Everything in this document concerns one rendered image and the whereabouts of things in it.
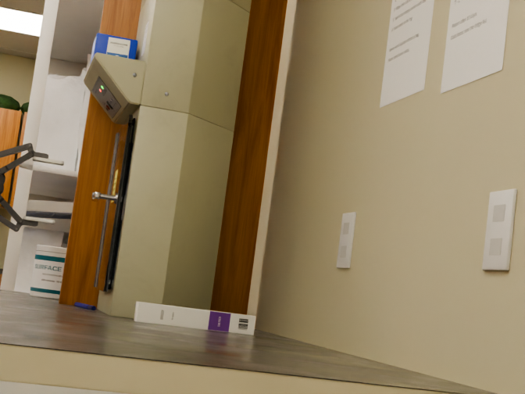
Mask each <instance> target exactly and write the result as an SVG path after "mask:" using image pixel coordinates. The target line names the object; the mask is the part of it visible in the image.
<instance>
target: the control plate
mask: <svg viewBox="0 0 525 394"><path fill-rule="evenodd" d="M101 86H102V87H103V88H104V89H103V88H102V87H101ZM99 88H100V89H101V90H102V91H100V90H99ZM92 92H93V93H94V94H95V96H96V97H97V99H98V100H99V101H100V103H101V104H102V105H103V106H104V108H105V109H106V108H107V107H106V105H107V106H109V105H108V104H107V101H108V102H109V101H110V99H113V100H114V101H112V102H111V103H112V104H110V105H111V107H113V109H111V108H110V107H109V108H110V110H109V111H108V110H107V109H106V111H107V112H108V113H109V115H110V116H111V117H112V118H113V117H114V116H115V115H116V113H117V112H118V111H119V109H120V108H121V105H120V104H119V103H118V102H117V100H116V98H115V97H114V96H113V94H112V93H111V91H110V90H109V89H108V88H107V87H106V85H105V84H104V82H103V81H102V79H101V78H100V76H98V79H97V81H96V83H95V86H94V87H93V89H92Z"/></svg>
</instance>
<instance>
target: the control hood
mask: <svg viewBox="0 0 525 394"><path fill-rule="evenodd" d="M145 67H146V63H145V61H140V60H136V59H128V58H123V57H119V56H111V55H107V54H102V53H98V52H96V54H95V55H94V57H93V60H92V61H91V65H90V66H89V69H88V71H87V74H86V76H85V78H84V84H85V85H86V86H87V88H88V89H89V91H90V92H91V93H92V94H93V96H94V97H95V98H96V100H97V101H98V103H99V104H100V106H101V107H102V108H103V109H104V110H105V112H106V113H107V115H108V116H109V118H110V119H111V120H112V122H113V123H115V124H123V123H124V121H125V120H126V118H127V117H128V115H129V114H132V113H133V112H134V111H135V110H136V108H137V107H139V105H140V104H141V95H142V89H143V83H144V78H145ZM98 76H100V78H101V79H102V81H103V82H104V84H105V85H106V87H107V88H108V89H109V90H110V91H111V93H112V94H113V96H114V97H115V98H116V100H117V102H118V103H119V104H120V105H121V108H120V109H119V111H118V112H117V113H116V115H115V116H114V117H113V118H112V117H111V116H110V115H109V113H108V112H107V111H106V109H105V108H104V106H103V105H102V104H101V103H100V101H99V100H98V99H97V97H96V96H95V94H94V93H93V92H92V89H93V87H94V86H95V83H96V81H97V79H98Z"/></svg>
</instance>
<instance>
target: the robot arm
mask: <svg viewBox="0 0 525 394"><path fill-rule="evenodd" d="M26 150H27V151H28V153H27V154H25V155H23V156H21V157H20V158H18V159H16V160H14V161H12V162H11V163H9V164H7V165H6V166H4V167H2V168H0V203H1V205H2V206H3V207H4V208H5V209H6V210H7V211H8V213H9V214H10V215H11V216H12V217H13V218H14V219H15V221H16V222H17V223H16V225H15V224H13V223H12V222H11V221H9V220H7V219H6V218H4V217H3V216H2V215H0V222H2V223H3V224H4V225H6V226H7V227H9V228H10V229H12V230H13V231H15V232H18V231H19V229H20V228H21V226H23V225H27V226H33V227H36V226H37V225H38V222H41V223H46V224H54V223H55V221H54V220H46V219H41V218H36V217H25V216H24V217H23V219H22V218H21V217H20V216H19V215H18V214H17V212H16V211H15V210H14V209H13V208H12V207H11V206H10V205H9V204H8V203H7V202H6V201H5V200H4V198H3V197H2V196H1V194H2V193H3V191H4V183H5V175H4V174H5V173H7V172H8V171H10V170H11V169H13V168H15V167H17V166H19V165H20V164H21V163H24V162H25V161H27V160H29V159H30V158H32V157H33V159H32V160H33V161H35V162H41V163H50V164H55V165H60V166H63V165H64V161H59V160H54V159H49V158H48V154H45V153H40V152H35V151H34V149H33V145H32V144H31V143H27V144H24V145H20V146H17V147H14V148H10V149H6V150H3V151H1V152H0V158H2V157H5V156H10V155H13V154H16V153H18V152H23V151H26Z"/></svg>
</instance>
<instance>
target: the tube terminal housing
mask: <svg viewBox="0 0 525 394"><path fill-rule="evenodd" d="M249 15H250V13H248V12H247V11H245V10H244V9H242V8H241V7H239V6H238V5H235V4H234V3H233V2H231V1H229V0H146V2H145V4H144V5H143V7H142V9H141V11H140V16H139V21H138V27H137V37H136V40H137V52H136V58H135V59H136V60H140V61H145V63H146V67H145V78H144V83H143V89H142V95H141V104H140V105H139V107H137V108H136V110H135V111H134V112H133V113H132V114H131V115H133V119H134V118H135V125H134V135H133V141H132V143H134V145H133V150H132V156H131V161H130V172H129V177H128V183H129V185H128V191H127V201H126V207H125V212H124V215H123V220H122V226H121V232H120V242H119V248H118V253H117V258H116V269H115V274H114V279H113V283H112V285H111V289H108V291H107V292H103V291H101V290H99V294H98V304H97V309H98V310H101V311H102V312H103V313H106V314H108V315H109V316H114V317H126V318H133V319H134V313H135V307H136V302H143V303H155V304H162V305H169V306H181V307H187V308H194V309H200V310H210V307H211V301H212V295H213V284H214V277H215V272H216V261H217V254H218V248H219V242H220V232H221V225H222V219H223V208H224V202H225V196H226V190H227V179H228V173H229V166H230V156H231V149H232V144H233V137H234V125H235V120H236V114H237V107H238V96H239V91H240V84H241V73H242V67H243V61H244V55H245V44H246V38H247V32H248V21H249ZM148 21H149V23H148V33H147V38H146V44H145V53H144V55H143V56H142V57H141V52H142V46H143V40H144V35H145V26H146V24H147V22H148Z"/></svg>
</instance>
